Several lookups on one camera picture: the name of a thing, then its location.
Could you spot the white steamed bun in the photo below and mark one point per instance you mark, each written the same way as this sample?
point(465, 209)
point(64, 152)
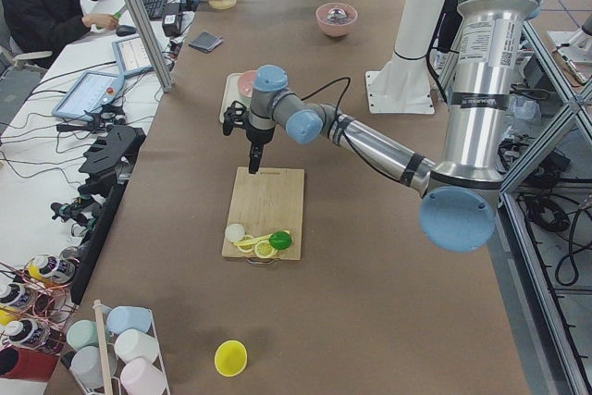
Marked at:
point(234, 232)

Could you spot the light blue cup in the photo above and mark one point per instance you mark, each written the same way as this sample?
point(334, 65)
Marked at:
point(123, 318)

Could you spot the red cup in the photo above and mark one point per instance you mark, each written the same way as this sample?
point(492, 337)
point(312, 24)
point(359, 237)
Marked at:
point(29, 365)

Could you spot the white paint bottle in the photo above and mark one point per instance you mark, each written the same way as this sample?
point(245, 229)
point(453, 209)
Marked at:
point(27, 333)

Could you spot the grey folded cloth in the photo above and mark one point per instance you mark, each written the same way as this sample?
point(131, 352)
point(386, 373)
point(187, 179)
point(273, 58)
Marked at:
point(206, 42)

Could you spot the stacked green bowls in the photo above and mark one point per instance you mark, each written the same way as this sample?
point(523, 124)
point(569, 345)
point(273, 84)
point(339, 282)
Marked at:
point(245, 100)

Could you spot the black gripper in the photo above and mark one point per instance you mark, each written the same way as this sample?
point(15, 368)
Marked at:
point(258, 135)

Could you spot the white cup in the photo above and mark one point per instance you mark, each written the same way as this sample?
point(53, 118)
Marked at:
point(132, 344)

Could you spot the large pink bowl with ice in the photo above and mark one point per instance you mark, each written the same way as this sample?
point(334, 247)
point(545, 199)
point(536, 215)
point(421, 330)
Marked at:
point(335, 30)

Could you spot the green lime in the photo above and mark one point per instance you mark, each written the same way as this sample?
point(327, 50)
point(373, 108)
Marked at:
point(281, 240)

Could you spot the grey cup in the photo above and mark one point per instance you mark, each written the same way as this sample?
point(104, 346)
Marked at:
point(86, 366)

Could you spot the small pink bowl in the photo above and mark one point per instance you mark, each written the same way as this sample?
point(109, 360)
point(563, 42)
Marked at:
point(245, 83)

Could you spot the lemon slice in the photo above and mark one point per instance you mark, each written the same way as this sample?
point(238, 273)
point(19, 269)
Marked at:
point(264, 250)
point(246, 244)

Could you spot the mint green cup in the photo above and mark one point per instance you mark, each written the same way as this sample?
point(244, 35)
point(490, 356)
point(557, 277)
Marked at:
point(81, 334)

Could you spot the teach pendant tablet near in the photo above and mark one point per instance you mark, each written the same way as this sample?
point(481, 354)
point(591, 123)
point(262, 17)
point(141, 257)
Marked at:
point(88, 95)

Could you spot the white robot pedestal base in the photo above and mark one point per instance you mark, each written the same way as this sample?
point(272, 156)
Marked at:
point(402, 85)

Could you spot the black tool holder stand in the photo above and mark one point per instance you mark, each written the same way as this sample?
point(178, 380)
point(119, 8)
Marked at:
point(102, 157)

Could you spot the teach pendant tablet far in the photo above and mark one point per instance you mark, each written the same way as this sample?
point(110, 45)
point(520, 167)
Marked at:
point(131, 56)

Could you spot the cream rabbit tray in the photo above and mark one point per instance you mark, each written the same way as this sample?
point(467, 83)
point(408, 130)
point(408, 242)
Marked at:
point(230, 94)

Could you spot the pink cup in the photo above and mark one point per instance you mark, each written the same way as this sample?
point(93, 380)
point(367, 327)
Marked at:
point(140, 377)

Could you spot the black power adapter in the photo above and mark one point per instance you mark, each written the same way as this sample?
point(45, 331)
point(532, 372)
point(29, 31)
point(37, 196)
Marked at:
point(172, 19)

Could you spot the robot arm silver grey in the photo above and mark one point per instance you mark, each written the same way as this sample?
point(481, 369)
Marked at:
point(459, 194)

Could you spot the aluminium frame post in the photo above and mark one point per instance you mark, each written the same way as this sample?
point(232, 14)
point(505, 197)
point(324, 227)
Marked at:
point(150, 43)

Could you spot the bamboo cutting board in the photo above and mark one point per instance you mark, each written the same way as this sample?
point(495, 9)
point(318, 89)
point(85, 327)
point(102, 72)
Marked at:
point(268, 201)

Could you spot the yellow paint bottle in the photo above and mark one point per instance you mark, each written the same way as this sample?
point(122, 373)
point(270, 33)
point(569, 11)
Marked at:
point(56, 269)

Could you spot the wire cup rack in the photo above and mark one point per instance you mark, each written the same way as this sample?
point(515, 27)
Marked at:
point(111, 364)

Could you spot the yellow plastic knife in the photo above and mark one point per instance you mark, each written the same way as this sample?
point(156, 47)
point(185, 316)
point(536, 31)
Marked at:
point(266, 237)

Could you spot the yellow plastic cup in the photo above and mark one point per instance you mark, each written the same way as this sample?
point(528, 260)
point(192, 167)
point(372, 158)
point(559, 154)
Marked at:
point(231, 358)

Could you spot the teach pendant tablet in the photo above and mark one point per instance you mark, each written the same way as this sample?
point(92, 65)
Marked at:
point(88, 95)
point(131, 56)

